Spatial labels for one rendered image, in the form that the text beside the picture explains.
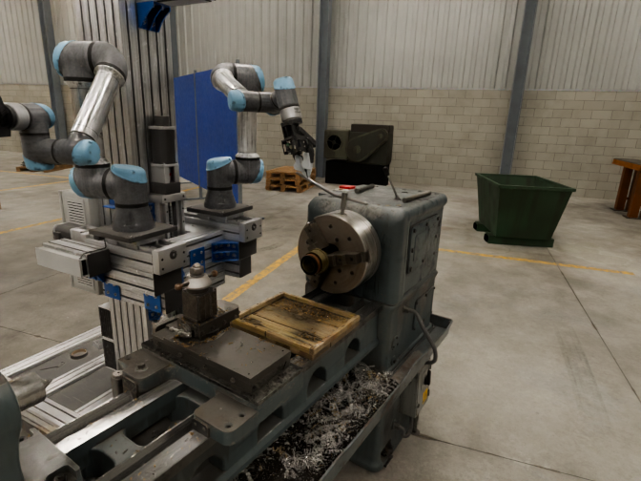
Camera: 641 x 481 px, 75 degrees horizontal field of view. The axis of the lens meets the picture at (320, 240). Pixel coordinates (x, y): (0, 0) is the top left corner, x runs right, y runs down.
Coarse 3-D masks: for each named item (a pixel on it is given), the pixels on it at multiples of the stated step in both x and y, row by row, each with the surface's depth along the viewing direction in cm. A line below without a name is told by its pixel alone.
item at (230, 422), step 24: (120, 360) 119; (144, 360) 119; (168, 360) 118; (144, 384) 112; (192, 384) 114; (216, 384) 108; (264, 384) 108; (288, 384) 110; (216, 408) 101; (240, 408) 102; (264, 408) 103; (216, 432) 96; (240, 432) 97
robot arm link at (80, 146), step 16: (96, 48) 138; (112, 48) 140; (96, 64) 137; (112, 64) 137; (96, 80) 134; (112, 80) 136; (96, 96) 131; (112, 96) 136; (80, 112) 129; (96, 112) 130; (80, 128) 126; (96, 128) 129; (64, 144) 123; (80, 144) 123; (96, 144) 126; (64, 160) 124; (80, 160) 124; (96, 160) 127
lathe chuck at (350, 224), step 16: (320, 224) 161; (336, 224) 157; (352, 224) 154; (304, 240) 167; (336, 240) 159; (352, 240) 155; (368, 240) 156; (368, 256) 156; (336, 272) 162; (352, 272) 159; (368, 272) 158; (320, 288) 168; (336, 288) 164; (352, 288) 159
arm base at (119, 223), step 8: (120, 208) 152; (128, 208) 152; (136, 208) 153; (144, 208) 156; (120, 216) 152; (128, 216) 152; (136, 216) 153; (144, 216) 155; (152, 216) 162; (112, 224) 155; (120, 224) 152; (128, 224) 153; (136, 224) 153; (144, 224) 155; (152, 224) 158; (128, 232) 152
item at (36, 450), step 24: (0, 384) 70; (24, 384) 76; (48, 384) 80; (0, 408) 69; (24, 408) 75; (0, 432) 69; (0, 456) 70; (24, 456) 81; (48, 456) 81; (0, 480) 71; (24, 480) 74; (48, 480) 77; (72, 480) 78
